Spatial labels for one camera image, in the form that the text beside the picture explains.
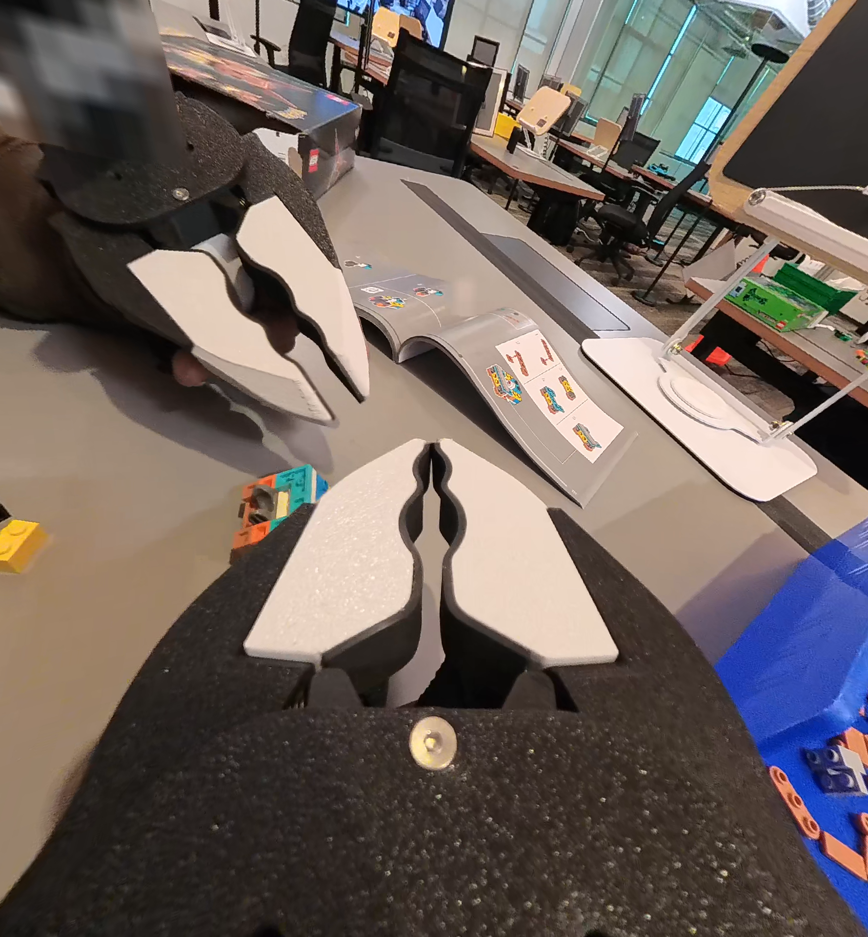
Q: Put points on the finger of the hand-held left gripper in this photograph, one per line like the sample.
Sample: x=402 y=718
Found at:
x=309 y=285
x=221 y=329

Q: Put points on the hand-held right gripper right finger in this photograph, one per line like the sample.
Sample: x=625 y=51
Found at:
x=521 y=578

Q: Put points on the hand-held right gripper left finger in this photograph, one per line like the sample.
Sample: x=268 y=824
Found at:
x=338 y=578

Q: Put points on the multicoloured brick model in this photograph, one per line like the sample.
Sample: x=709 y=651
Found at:
x=280 y=501

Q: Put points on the person's left forearm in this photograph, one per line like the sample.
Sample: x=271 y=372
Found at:
x=16 y=234

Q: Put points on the grey desk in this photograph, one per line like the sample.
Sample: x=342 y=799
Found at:
x=112 y=439

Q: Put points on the wood-edged desk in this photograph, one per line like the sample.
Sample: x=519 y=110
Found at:
x=807 y=351
x=543 y=172

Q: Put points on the person's left hand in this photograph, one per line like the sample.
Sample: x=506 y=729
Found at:
x=188 y=370

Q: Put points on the dark printed toy box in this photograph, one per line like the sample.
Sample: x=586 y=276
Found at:
x=258 y=80

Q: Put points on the grey instruction booklet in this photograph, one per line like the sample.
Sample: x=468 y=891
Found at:
x=478 y=351

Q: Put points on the black mesh office chair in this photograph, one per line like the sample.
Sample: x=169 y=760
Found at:
x=426 y=102

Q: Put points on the white tablet stand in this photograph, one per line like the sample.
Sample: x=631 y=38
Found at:
x=697 y=410

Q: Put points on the yellow box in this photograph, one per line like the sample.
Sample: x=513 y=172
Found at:
x=507 y=126

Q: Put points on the blue plastic bin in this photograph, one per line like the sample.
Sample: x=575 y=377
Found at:
x=792 y=659

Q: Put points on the wooden laptop stand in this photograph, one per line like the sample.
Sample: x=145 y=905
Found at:
x=543 y=110

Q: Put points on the yellow brick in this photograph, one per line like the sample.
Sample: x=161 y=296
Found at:
x=13 y=545

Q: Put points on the green box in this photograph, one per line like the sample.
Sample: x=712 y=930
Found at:
x=778 y=300

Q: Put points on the black floor lamp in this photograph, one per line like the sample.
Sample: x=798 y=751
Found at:
x=767 y=51

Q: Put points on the black board with wooden edge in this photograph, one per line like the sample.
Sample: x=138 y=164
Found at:
x=821 y=110

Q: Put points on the large wall screen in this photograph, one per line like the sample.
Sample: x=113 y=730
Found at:
x=419 y=14

